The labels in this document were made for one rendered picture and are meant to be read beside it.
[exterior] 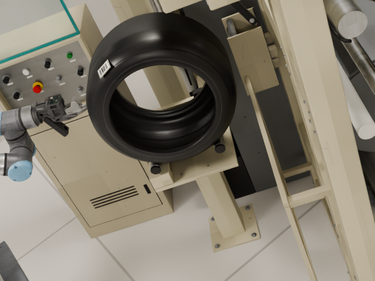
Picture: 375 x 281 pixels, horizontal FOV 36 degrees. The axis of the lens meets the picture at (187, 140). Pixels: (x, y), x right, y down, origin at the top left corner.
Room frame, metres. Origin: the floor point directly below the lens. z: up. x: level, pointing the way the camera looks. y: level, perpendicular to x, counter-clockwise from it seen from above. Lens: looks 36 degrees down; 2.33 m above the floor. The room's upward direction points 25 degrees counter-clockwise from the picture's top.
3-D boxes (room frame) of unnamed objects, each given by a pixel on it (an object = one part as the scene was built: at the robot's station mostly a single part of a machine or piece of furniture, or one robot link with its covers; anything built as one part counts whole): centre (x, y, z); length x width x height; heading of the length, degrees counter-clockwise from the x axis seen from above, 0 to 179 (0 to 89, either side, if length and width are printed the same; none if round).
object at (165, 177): (2.07, 0.14, 0.84); 0.36 x 0.09 x 0.06; 169
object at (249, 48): (2.19, -0.41, 1.05); 0.20 x 0.15 x 0.30; 169
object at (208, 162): (2.05, 0.00, 0.80); 0.37 x 0.36 x 0.02; 79
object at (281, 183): (1.76, -0.28, 0.65); 0.90 x 0.02 x 0.70; 169
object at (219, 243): (2.30, -0.03, 0.01); 0.27 x 0.27 x 0.02; 79
